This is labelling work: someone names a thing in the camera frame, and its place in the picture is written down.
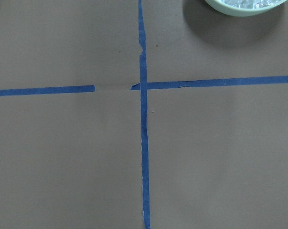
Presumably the green bowl with ice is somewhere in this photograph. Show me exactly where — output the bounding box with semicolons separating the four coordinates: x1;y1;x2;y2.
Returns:
205;0;286;17

